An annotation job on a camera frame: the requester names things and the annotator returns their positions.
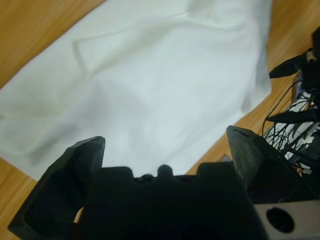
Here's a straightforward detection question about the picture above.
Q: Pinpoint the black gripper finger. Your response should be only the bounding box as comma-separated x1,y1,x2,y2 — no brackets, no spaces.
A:
8,135,106,240
225,125,320,204

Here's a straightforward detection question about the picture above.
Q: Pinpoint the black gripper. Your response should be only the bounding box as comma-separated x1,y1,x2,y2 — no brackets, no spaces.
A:
266,29,320,124

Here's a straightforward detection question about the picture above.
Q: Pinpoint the white t-shirt with black logo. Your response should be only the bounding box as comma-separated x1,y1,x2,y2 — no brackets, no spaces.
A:
0,0,273,180

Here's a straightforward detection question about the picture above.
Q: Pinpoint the tangled black cables heap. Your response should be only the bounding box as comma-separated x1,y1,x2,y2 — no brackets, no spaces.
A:
262,92,320,176

